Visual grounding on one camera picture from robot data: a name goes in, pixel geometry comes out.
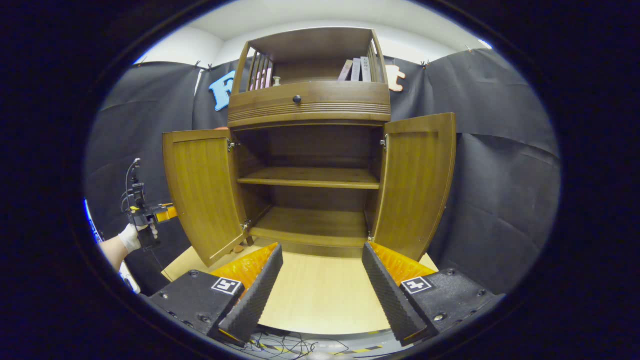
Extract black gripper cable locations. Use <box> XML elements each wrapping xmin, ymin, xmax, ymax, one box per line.
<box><xmin>122</xmin><ymin>158</ymin><xmax>142</xmax><ymax>211</ymax></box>

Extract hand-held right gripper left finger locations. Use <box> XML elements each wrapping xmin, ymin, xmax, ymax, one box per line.
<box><xmin>147</xmin><ymin>242</ymin><xmax>285</xmax><ymax>347</ymax></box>

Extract black backdrop cloth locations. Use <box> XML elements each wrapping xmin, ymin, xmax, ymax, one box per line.
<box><xmin>82</xmin><ymin>47</ymin><xmax>562</xmax><ymax>296</ymax></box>

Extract wooden double-door shoe cabinet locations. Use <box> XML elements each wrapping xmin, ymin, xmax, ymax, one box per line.
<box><xmin>162</xmin><ymin>26</ymin><xmax>457</xmax><ymax>268</ymax></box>

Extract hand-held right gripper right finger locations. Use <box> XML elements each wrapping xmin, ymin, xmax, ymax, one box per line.
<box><xmin>361</xmin><ymin>241</ymin><xmax>507</xmax><ymax>347</ymax></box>

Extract wooden cabinet door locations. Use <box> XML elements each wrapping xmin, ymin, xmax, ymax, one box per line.
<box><xmin>372</xmin><ymin>112</ymin><xmax>457</xmax><ymax>262</ymax></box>
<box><xmin>162</xmin><ymin>129</ymin><xmax>249</xmax><ymax>267</ymax></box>

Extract black floor cables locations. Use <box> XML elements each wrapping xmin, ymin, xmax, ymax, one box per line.
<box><xmin>220</xmin><ymin>330</ymin><xmax>351</xmax><ymax>360</ymax></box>

